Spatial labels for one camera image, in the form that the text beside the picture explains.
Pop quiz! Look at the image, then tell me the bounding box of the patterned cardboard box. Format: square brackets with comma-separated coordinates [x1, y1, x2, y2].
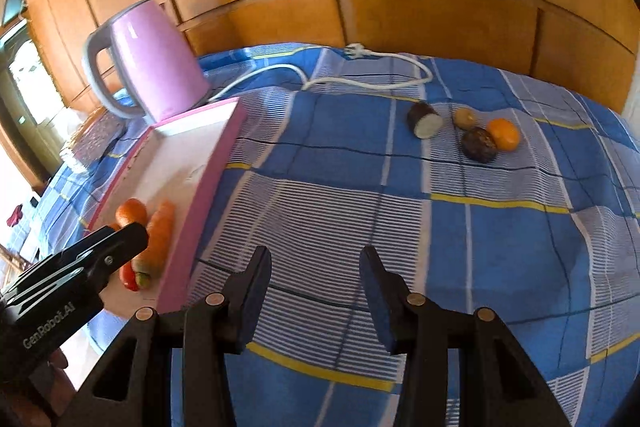
[70, 109, 126, 165]

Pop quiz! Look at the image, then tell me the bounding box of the white power cable with plug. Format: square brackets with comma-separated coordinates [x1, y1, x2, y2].
[207, 44, 435, 102]

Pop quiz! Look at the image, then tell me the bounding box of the small brown kiwi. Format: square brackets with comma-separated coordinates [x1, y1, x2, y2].
[452, 107, 478, 130]

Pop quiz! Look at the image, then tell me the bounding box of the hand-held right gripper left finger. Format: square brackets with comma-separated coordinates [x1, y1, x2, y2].
[60, 246, 273, 427]

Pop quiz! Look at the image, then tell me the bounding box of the dark purple passion fruit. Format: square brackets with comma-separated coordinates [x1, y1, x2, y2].
[460, 127, 499, 164]

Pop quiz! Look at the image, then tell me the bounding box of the person's left hand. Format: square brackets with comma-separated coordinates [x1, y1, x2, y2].
[0, 349, 78, 427]

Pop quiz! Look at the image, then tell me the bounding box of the orange mandarin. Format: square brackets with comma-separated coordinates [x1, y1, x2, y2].
[487, 118, 521, 152]

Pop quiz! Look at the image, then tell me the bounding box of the orange carrot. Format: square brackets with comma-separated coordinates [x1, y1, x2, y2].
[131, 201, 177, 290]

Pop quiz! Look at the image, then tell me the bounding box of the pink electric kettle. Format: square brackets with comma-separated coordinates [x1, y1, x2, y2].
[82, 0, 212, 126]

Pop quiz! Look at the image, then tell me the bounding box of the eggplant half with white cut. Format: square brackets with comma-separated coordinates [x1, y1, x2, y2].
[407, 101, 444, 140]

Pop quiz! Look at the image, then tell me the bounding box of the window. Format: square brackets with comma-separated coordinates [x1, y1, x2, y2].
[0, 19, 61, 190]

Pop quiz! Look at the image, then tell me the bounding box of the large orange with stem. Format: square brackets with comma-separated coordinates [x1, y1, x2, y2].
[115, 199, 149, 230]

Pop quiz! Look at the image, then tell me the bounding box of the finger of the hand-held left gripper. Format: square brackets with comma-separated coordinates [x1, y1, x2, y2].
[75, 223, 150, 294]

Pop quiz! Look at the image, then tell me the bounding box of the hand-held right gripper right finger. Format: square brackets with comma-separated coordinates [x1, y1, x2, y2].
[360, 246, 571, 427]

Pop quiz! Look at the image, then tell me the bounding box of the red tomato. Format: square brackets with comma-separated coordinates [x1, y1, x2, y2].
[120, 263, 141, 293]

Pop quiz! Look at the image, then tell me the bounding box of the pink white tray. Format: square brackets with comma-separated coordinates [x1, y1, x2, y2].
[92, 98, 247, 315]

